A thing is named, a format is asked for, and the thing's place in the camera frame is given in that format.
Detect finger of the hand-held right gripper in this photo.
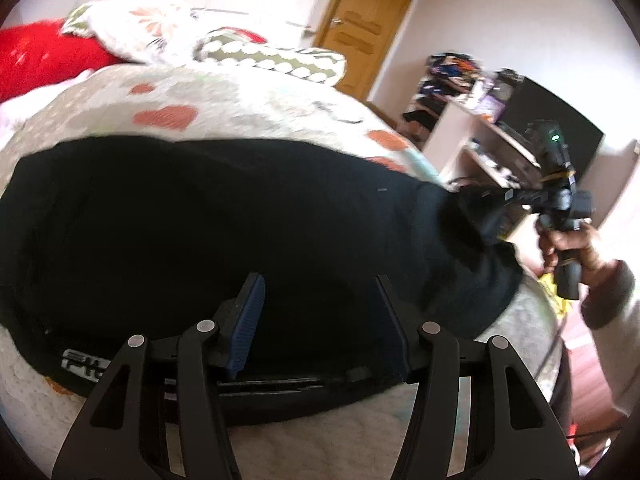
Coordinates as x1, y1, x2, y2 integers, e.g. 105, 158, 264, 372
481, 185, 548, 243

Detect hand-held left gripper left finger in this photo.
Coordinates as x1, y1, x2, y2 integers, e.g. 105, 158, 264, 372
50, 272, 266, 480

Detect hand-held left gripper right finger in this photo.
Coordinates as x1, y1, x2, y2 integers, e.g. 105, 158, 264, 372
375, 274, 593, 480

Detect black pants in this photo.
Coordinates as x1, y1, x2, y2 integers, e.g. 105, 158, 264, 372
0, 135, 523, 421

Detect person's right forearm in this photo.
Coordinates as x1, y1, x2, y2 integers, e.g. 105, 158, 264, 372
580, 259, 640, 331

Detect person's right hand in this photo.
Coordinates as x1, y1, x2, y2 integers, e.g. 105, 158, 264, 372
535, 220, 608, 287

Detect black television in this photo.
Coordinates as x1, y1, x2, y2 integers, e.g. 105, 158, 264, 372
500, 76, 606, 186

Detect light wooden shelf unit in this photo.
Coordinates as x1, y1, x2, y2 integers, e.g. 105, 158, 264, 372
425, 95, 546, 196

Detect pile of clothes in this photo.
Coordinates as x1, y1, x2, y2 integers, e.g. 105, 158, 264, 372
405, 52, 521, 126

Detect white heart-print bed blanket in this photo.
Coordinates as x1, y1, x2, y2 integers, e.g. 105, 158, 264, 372
0, 62, 566, 480

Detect wooden door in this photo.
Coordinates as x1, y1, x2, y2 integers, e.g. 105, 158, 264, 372
312, 0, 421, 101

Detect green dotted pillow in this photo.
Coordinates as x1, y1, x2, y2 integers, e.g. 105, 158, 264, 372
192, 27, 348, 93

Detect white floral pillow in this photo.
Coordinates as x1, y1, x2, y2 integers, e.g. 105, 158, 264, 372
62, 0, 211, 66

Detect red pillow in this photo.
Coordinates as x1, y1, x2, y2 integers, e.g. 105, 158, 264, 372
0, 19, 126, 103

